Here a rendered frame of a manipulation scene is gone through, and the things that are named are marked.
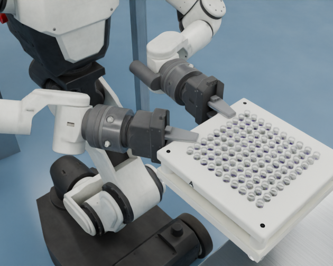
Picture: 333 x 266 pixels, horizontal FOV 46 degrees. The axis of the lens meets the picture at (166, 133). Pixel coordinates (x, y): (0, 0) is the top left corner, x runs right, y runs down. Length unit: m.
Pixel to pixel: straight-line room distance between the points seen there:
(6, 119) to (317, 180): 0.56
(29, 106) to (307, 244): 0.60
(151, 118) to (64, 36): 0.39
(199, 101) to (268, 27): 2.72
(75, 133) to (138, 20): 1.28
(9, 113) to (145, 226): 1.01
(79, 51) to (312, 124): 1.74
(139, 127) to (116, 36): 2.60
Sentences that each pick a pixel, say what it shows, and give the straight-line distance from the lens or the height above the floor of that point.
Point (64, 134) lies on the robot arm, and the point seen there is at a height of 1.02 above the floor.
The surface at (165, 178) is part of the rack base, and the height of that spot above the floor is 0.98.
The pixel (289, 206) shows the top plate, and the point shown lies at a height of 1.03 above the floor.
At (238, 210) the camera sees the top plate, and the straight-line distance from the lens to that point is 0.64.
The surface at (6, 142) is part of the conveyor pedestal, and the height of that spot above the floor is 0.10.
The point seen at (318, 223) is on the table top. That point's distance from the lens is 0.90.
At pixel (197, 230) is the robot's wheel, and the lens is 1.63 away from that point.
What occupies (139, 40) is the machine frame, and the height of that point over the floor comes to 0.55.
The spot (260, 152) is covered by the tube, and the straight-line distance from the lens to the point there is 0.74.
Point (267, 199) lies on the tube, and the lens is 0.65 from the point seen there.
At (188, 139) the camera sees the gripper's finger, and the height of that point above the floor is 1.04.
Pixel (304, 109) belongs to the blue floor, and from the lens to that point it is 2.62.
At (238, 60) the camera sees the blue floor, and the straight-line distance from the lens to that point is 3.00.
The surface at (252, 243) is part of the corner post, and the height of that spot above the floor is 1.00.
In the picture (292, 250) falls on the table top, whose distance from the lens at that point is 0.85.
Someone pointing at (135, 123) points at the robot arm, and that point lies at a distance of 0.73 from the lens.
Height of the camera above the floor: 1.53
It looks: 42 degrees down
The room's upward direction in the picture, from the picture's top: straight up
